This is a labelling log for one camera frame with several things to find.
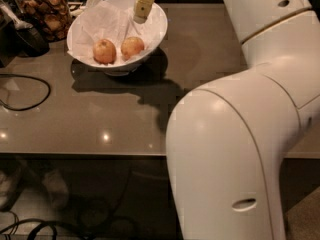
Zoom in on black cable on table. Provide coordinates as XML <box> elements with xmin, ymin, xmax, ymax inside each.
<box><xmin>0</xmin><ymin>73</ymin><xmax>52</xmax><ymax>112</ymax></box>

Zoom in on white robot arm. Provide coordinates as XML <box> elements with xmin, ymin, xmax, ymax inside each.
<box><xmin>166</xmin><ymin>0</ymin><xmax>320</xmax><ymax>240</ymax></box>

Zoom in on black cables on floor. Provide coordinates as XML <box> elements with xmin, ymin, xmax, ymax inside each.
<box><xmin>0</xmin><ymin>197</ymin><xmax>139</xmax><ymax>240</ymax></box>

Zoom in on black appliance with handle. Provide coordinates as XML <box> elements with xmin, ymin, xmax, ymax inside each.
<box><xmin>0</xmin><ymin>0</ymin><xmax>49</xmax><ymax>68</ymax></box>

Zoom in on white bowl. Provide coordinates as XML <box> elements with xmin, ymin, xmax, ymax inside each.
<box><xmin>66</xmin><ymin>0</ymin><xmax>169</xmax><ymax>77</ymax></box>

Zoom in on white shoe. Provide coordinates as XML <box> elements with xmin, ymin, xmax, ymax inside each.
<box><xmin>42</xmin><ymin>170</ymin><xmax>69</xmax><ymax>210</ymax></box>

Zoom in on white paper liner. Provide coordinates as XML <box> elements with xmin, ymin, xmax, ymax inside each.
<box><xmin>67</xmin><ymin>0</ymin><xmax>162</xmax><ymax>67</ymax></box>

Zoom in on red-yellow apple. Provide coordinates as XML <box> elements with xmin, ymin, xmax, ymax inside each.
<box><xmin>121</xmin><ymin>37</ymin><xmax>145</xmax><ymax>60</ymax></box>
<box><xmin>93</xmin><ymin>39</ymin><xmax>116</xmax><ymax>64</ymax></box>

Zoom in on glass jar of snacks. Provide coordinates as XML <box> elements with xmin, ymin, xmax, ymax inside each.
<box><xmin>16</xmin><ymin>0</ymin><xmax>72</xmax><ymax>42</ymax></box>

